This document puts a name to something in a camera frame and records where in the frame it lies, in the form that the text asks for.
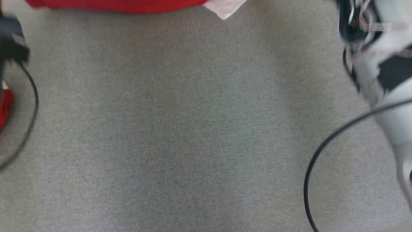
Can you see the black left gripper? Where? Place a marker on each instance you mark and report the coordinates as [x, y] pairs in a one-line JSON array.
[[11, 42]]

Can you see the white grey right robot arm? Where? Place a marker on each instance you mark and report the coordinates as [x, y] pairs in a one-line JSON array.
[[392, 122]]

